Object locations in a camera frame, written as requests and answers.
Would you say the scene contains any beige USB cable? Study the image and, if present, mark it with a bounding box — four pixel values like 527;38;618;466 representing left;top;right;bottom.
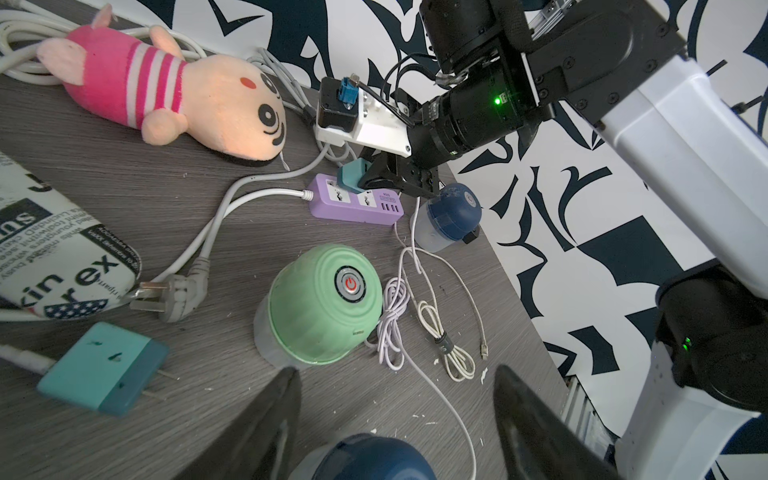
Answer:
392;197;490;383

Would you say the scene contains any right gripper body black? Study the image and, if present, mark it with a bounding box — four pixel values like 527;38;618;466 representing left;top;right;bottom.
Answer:
358;95;473;198

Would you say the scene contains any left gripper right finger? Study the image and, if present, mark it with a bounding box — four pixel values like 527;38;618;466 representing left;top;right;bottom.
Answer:
493;365;619;479

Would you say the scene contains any purple power strip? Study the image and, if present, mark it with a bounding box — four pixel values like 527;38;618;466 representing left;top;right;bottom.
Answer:
307;173;405;226

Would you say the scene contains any lavender USB cable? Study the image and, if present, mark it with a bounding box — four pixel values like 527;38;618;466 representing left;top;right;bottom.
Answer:
365;275;478;480

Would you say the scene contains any purple strip white cord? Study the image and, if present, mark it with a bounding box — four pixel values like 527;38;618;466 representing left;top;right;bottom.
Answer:
128;143;331;324

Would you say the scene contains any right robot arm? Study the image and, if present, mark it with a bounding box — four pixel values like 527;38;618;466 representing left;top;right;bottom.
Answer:
359;1;767;479

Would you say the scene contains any teal adapter on table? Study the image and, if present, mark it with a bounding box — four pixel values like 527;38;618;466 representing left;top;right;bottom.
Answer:
36;322;179;417

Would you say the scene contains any plush doll pink shirt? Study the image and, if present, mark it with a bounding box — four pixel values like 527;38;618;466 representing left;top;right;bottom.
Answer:
37;5;287;162

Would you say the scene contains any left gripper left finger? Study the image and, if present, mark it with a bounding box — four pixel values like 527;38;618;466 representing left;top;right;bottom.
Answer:
176;367;302;479

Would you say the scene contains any teal USB charger adapter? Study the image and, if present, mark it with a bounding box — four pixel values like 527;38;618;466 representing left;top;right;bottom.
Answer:
336;158;371;194

